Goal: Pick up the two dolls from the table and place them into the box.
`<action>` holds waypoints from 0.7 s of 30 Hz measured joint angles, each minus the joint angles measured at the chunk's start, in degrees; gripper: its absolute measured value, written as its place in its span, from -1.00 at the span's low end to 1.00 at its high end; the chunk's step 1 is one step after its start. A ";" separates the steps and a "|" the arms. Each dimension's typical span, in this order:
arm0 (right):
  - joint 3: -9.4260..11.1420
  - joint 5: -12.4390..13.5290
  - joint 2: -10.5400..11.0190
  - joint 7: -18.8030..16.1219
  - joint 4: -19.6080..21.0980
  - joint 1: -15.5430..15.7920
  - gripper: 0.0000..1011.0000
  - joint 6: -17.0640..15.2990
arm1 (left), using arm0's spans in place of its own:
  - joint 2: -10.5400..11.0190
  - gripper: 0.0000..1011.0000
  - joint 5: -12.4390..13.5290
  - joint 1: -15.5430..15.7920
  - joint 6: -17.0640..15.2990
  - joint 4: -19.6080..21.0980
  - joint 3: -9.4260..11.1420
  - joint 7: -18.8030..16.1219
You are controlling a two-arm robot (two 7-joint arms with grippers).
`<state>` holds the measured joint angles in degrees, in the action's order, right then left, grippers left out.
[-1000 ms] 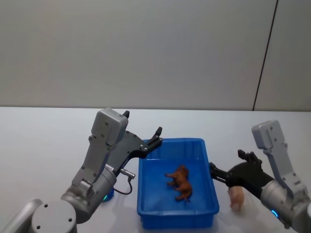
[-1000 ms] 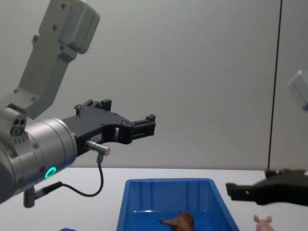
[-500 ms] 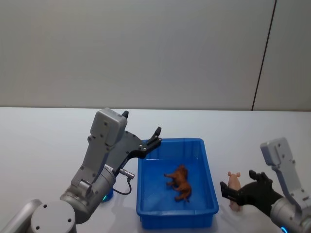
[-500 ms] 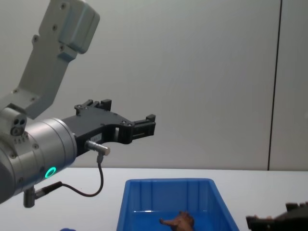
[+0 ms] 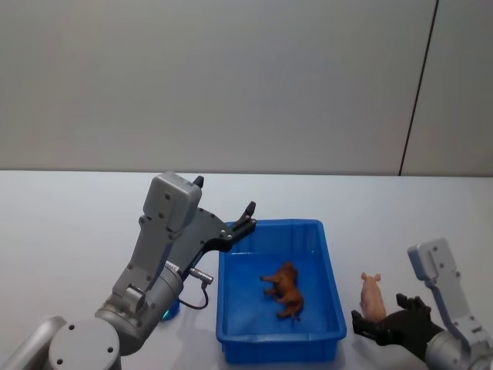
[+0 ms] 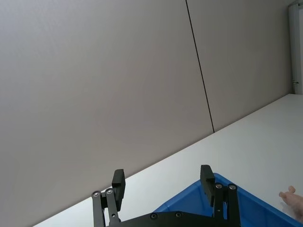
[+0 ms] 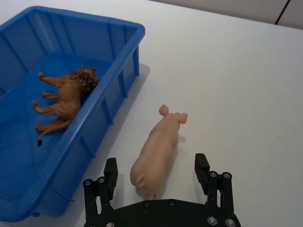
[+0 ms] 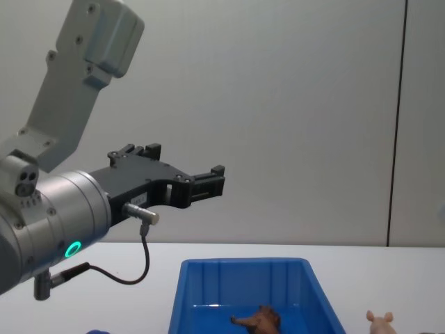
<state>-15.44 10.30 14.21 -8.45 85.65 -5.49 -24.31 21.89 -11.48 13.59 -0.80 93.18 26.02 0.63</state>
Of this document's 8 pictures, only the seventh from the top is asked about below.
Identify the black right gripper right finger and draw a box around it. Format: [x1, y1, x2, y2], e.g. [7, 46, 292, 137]
[194, 153, 235, 215]

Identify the pink toy pig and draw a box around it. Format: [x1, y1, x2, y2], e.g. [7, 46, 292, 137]
[130, 104, 189, 200]

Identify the blue plastic bin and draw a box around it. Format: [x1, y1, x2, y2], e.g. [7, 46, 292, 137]
[0, 6, 146, 223]

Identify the brown toy lion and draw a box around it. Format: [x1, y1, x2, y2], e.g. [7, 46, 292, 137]
[31, 65, 100, 148]

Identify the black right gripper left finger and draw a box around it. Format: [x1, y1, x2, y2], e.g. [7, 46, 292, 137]
[82, 157, 119, 224]

